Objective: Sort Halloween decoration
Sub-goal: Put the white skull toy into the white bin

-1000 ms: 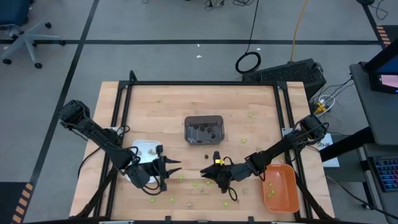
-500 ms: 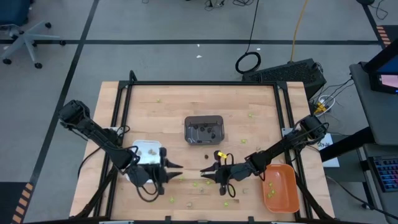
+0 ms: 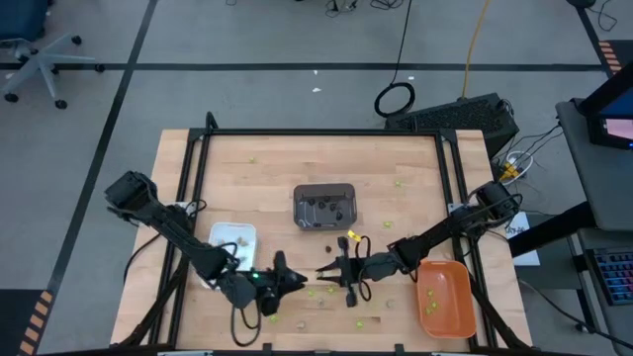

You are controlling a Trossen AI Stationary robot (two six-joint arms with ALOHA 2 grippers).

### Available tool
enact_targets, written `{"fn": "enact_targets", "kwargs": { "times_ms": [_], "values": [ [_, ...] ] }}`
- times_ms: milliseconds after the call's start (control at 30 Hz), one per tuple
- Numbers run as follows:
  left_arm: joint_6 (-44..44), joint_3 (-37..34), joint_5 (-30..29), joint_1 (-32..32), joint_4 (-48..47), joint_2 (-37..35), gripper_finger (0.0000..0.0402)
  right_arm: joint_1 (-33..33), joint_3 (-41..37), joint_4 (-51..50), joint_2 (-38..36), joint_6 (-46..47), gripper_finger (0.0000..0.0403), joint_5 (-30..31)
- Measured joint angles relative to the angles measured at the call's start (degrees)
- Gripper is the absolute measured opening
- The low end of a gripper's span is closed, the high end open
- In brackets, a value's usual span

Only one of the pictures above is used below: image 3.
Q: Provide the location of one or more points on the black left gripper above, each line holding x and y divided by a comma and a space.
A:
269, 284

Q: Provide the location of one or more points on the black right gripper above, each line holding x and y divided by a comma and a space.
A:
353, 271

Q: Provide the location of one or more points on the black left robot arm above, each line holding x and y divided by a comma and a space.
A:
183, 237

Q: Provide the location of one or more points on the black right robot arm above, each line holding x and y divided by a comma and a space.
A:
435, 237

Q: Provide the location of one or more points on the grey translucent plastic bin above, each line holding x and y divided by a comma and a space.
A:
316, 220

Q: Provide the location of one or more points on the white plastic bin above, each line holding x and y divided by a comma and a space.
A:
227, 232

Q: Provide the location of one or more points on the orange plastic bin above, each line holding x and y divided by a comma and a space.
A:
450, 321

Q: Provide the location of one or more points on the white paper sheet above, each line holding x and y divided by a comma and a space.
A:
516, 230

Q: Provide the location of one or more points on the black computer tower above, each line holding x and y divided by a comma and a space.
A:
460, 116

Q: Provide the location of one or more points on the white and yellow power strip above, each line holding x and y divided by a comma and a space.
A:
509, 170

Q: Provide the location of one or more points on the black desk leg beam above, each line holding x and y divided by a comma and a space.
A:
549, 231

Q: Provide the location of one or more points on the backlit computer keyboard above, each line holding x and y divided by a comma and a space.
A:
615, 274

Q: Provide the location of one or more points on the grey desk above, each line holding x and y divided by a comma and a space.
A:
603, 188

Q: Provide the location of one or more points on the black computer monitor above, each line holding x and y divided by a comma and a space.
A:
613, 126

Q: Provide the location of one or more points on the grey office chair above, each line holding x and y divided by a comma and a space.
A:
42, 62

